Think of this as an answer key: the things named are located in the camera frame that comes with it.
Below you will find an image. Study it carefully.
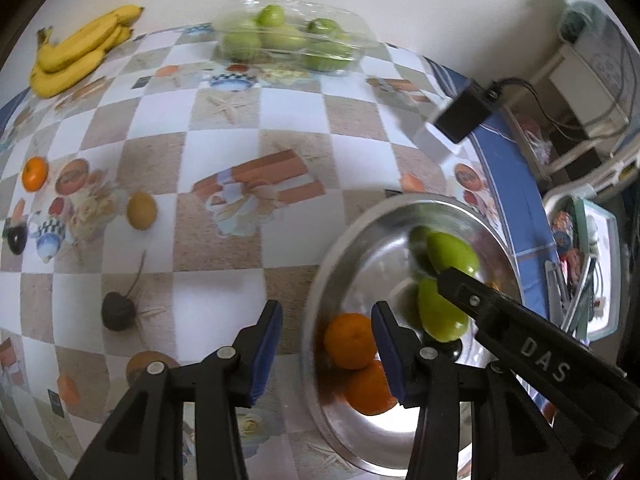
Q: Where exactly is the oblong green fruit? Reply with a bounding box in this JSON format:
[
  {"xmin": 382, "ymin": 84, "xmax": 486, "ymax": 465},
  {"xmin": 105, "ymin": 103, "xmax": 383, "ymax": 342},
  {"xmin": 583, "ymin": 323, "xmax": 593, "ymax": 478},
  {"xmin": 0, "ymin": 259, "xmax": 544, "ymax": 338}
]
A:
[{"xmin": 418, "ymin": 278, "xmax": 470, "ymax": 342}]

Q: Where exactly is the round green apple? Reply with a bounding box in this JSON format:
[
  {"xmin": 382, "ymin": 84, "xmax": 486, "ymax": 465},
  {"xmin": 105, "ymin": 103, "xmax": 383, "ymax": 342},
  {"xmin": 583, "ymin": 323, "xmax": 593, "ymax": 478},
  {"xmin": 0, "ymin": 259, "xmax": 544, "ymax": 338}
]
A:
[{"xmin": 426, "ymin": 231, "xmax": 480, "ymax": 276}]

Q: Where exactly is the tan longan fruit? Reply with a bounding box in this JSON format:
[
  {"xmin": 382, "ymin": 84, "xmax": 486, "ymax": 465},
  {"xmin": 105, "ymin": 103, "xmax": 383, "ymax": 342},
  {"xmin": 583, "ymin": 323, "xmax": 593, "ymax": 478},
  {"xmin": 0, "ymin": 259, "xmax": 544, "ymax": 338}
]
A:
[{"xmin": 126, "ymin": 192, "xmax": 157, "ymax": 231}]

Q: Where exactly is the small orange tangerine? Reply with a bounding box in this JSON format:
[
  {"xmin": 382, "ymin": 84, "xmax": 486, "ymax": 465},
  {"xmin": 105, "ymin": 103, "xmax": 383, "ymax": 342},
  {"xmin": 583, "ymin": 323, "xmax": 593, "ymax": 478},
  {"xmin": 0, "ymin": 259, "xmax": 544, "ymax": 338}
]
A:
[{"xmin": 22, "ymin": 156, "xmax": 49, "ymax": 193}]

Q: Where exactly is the clear box of green fruits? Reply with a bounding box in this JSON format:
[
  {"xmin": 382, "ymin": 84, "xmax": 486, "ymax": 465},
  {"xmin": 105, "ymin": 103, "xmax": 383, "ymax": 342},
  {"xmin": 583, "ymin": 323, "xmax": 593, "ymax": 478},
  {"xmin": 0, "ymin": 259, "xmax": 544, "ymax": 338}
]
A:
[{"xmin": 212, "ymin": 0, "xmax": 378, "ymax": 75}]

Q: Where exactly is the green book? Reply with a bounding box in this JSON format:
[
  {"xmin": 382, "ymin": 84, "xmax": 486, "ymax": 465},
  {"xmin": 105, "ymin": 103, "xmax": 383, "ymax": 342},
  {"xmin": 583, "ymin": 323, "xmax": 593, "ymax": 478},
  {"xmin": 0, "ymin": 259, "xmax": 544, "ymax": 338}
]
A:
[{"xmin": 572, "ymin": 197, "xmax": 623, "ymax": 342}]

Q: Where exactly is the large steel bowl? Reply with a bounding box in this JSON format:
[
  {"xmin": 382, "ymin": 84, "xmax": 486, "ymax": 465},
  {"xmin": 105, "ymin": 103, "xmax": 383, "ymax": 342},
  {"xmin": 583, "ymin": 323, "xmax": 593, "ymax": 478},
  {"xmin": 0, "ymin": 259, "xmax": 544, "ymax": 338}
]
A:
[{"xmin": 300, "ymin": 193, "xmax": 524, "ymax": 478}]

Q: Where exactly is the checkered fruit print tablecloth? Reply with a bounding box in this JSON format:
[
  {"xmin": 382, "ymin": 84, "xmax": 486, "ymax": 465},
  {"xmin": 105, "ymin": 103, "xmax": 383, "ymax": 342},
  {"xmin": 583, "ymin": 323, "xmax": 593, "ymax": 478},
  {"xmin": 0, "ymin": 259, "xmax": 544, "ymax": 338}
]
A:
[{"xmin": 1, "ymin": 25, "xmax": 554, "ymax": 479}]

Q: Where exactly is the white plastic chair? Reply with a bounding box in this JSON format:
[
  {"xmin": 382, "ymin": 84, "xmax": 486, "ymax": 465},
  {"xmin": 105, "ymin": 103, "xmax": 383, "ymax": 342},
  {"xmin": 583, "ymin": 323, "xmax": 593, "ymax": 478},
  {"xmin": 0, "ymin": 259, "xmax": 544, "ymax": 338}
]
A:
[{"xmin": 542, "ymin": 133, "xmax": 639, "ymax": 221}]

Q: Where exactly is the black power adapter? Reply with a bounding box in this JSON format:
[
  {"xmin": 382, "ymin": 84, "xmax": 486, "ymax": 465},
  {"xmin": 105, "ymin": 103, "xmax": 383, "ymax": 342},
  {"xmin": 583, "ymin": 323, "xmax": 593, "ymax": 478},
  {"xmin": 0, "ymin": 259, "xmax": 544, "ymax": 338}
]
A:
[{"xmin": 434, "ymin": 79, "xmax": 502, "ymax": 144}]

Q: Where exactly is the white shelf rack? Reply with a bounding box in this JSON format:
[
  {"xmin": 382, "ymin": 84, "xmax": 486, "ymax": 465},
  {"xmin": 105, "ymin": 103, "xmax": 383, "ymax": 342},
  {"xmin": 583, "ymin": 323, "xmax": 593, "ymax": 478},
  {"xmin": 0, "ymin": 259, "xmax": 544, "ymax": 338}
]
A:
[{"xmin": 506, "ymin": 1, "xmax": 639, "ymax": 184}]

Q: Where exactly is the yellow banana bunch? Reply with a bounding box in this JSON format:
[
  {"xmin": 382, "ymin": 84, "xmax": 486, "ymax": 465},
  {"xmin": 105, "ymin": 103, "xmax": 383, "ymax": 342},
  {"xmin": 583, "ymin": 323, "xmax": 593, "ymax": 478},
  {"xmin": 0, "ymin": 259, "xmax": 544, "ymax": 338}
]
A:
[{"xmin": 29, "ymin": 4, "xmax": 144, "ymax": 99}]

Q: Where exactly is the black charger cable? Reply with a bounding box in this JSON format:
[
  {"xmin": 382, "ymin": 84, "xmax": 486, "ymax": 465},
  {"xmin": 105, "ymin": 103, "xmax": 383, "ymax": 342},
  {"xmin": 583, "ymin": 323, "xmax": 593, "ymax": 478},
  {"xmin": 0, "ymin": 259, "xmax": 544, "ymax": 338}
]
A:
[{"xmin": 491, "ymin": 34, "xmax": 637, "ymax": 134}]

